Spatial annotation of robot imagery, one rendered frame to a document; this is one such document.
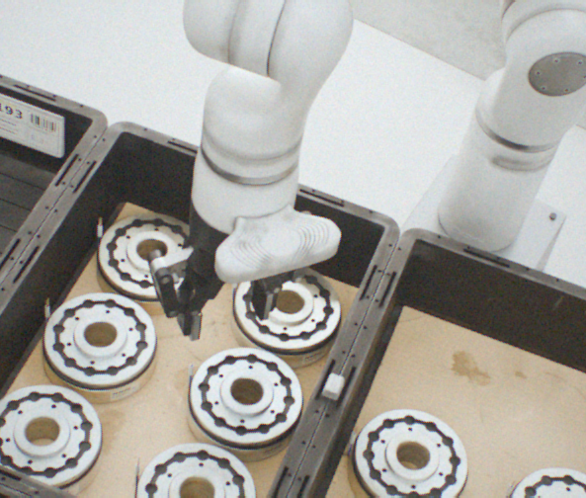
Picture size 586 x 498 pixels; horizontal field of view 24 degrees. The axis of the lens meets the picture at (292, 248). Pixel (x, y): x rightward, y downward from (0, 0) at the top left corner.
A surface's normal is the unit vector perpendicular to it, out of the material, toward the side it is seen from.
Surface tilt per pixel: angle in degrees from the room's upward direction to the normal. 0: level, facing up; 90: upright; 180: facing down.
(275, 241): 7
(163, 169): 90
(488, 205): 94
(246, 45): 85
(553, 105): 97
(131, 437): 0
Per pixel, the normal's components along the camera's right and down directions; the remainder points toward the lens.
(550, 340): -0.35, 0.70
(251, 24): -0.24, 0.30
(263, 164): 0.21, 0.77
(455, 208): -0.82, 0.40
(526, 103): -0.16, 0.83
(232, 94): -0.15, -0.51
